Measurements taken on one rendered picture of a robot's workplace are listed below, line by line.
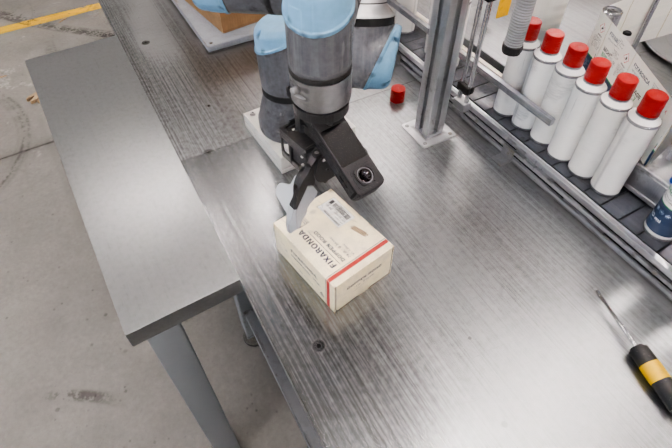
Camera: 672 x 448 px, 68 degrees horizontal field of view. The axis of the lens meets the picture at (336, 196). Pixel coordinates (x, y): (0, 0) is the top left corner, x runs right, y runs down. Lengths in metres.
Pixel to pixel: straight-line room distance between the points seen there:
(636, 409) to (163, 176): 0.89
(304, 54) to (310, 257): 0.34
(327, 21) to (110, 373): 1.48
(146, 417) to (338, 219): 1.07
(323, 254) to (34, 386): 1.30
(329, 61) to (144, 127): 0.70
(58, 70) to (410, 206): 0.95
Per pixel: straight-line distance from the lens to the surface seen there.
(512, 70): 1.06
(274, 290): 0.84
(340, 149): 0.62
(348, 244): 0.80
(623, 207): 1.01
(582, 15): 1.57
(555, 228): 0.99
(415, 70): 1.27
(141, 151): 1.13
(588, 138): 0.98
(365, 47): 0.89
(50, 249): 2.20
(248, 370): 1.70
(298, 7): 0.54
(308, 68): 0.57
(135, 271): 0.92
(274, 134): 1.01
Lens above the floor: 1.54
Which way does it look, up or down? 48 degrees down
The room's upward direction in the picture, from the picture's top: straight up
